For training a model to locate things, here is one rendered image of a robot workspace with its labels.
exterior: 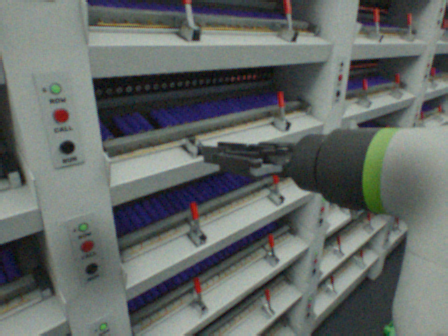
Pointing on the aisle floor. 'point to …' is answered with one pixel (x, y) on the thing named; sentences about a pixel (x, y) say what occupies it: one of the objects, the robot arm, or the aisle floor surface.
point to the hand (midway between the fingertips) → (224, 153)
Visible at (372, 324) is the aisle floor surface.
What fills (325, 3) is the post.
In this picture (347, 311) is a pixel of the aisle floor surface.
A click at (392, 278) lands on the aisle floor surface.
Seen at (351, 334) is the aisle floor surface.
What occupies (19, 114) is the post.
